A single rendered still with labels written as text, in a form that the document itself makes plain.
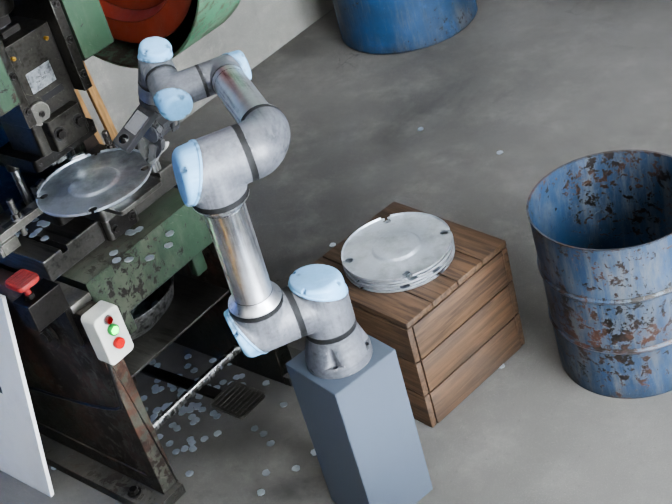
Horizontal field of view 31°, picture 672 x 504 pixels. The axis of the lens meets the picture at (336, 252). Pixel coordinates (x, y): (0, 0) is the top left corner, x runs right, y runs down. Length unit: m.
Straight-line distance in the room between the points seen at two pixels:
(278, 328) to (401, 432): 0.44
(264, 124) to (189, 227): 0.79
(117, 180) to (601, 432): 1.32
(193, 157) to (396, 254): 0.92
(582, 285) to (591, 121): 1.41
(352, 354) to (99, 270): 0.66
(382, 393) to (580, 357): 0.60
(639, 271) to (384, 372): 0.63
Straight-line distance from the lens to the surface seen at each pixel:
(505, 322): 3.23
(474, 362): 3.18
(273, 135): 2.33
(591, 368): 3.10
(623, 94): 4.37
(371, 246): 3.15
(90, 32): 2.93
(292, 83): 4.95
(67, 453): 3.45
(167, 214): 3.04
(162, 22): 3.04
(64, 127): 2.93
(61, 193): 3.01
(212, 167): 2.30
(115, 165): 3.04
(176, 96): 2.65
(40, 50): 2.91
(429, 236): 3.13
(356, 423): 2.71
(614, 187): 3.21
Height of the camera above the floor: 2.15
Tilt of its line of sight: 34 degrees down
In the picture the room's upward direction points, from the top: 16 degrees counter-clockwise
